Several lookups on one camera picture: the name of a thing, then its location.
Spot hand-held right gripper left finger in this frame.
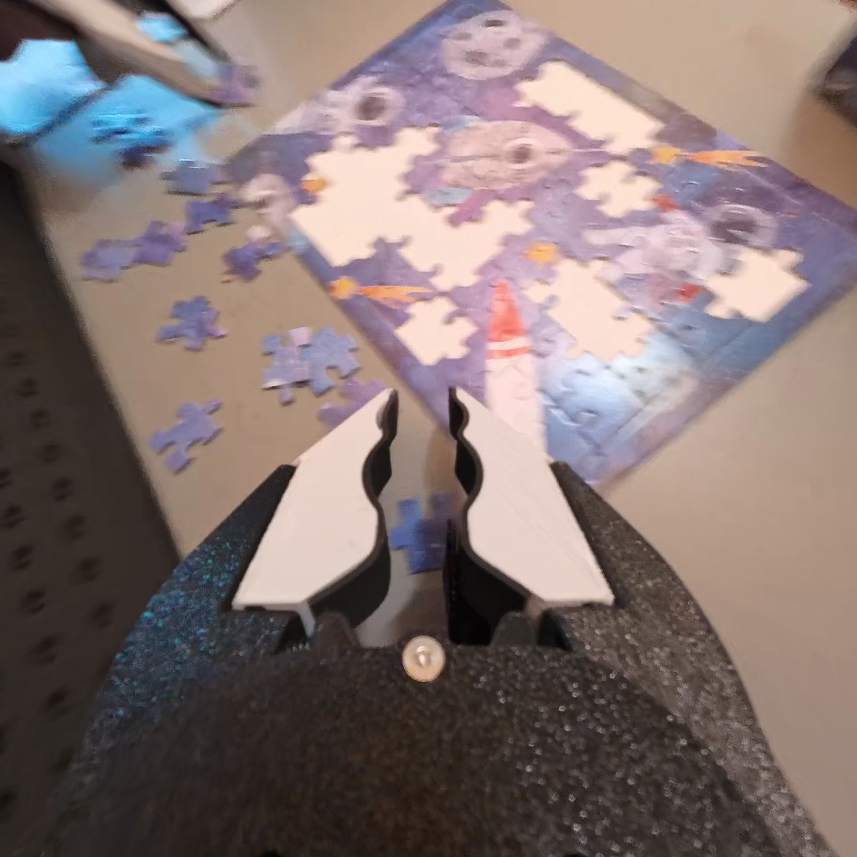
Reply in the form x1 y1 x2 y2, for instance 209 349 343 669
232 389 400 647

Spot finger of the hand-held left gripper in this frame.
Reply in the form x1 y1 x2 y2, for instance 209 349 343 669
154 0 233 66
40 0 232 107

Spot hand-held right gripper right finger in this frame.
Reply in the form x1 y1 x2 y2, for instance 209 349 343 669
447 387 617 647

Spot space puzzle board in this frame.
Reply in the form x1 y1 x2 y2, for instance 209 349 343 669
228 0 857 486

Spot puzzle pieces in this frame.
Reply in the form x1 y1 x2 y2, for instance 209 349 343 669
79 63 464 575

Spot grey desk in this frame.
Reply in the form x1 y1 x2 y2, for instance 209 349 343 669
0 0 857 804

